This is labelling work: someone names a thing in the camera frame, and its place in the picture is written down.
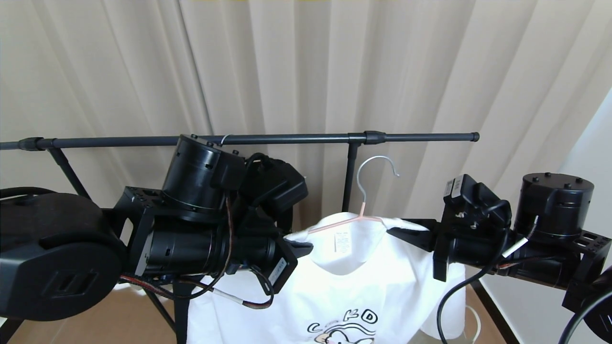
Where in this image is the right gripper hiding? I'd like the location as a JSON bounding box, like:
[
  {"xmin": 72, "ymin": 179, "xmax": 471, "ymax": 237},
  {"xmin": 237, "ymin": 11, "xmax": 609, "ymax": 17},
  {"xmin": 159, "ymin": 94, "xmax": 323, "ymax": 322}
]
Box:
[{"xmin": 385, "ymin": 210, "xmax": 511, "ymax": 282}]

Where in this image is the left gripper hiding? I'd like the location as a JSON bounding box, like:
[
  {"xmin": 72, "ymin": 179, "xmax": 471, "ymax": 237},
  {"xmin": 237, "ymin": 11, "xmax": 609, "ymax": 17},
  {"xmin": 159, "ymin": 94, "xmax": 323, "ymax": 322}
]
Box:
[{"xmin": 212, "ymin": 214, "xmax": 315, "ymax": 295}]

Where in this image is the white garment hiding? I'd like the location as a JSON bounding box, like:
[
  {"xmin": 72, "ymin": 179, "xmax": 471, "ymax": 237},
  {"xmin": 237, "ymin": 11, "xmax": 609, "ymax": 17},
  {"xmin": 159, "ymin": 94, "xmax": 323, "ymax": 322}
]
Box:
[{"xmin": 186, "ymin": 212, "xmax": 468, "ymax": 344}]

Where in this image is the white laundry basket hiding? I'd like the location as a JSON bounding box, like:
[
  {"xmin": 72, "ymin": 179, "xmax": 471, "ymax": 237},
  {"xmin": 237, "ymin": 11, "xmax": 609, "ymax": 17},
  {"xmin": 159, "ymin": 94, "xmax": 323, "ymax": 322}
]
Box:
[{"xmin": 461, "ymin": 303, "xmax": 481, "ymax": 341}]

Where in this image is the black clothes rack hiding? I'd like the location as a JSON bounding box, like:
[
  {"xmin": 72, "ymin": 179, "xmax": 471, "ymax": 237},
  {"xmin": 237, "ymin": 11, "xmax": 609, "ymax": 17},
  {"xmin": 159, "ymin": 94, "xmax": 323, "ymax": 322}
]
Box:
[{"xmin": 0, "ymin": 131, "xmax": 480, "ymax": 344}]

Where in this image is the beige curtain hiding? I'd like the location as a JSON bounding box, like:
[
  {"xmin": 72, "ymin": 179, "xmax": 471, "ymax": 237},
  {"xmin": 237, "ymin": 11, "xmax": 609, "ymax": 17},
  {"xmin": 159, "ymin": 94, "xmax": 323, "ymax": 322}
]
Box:
[{"xmin": 0, "ymin": 0, "xmax": 612, "ymax": 292}]

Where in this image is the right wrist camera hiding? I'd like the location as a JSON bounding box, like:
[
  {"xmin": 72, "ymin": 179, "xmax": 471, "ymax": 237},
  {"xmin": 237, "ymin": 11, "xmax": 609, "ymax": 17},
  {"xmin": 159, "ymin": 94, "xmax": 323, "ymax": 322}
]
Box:
[{"xmin": 442, "ymin": 174, "xmax": 513, "ymax": 231}]

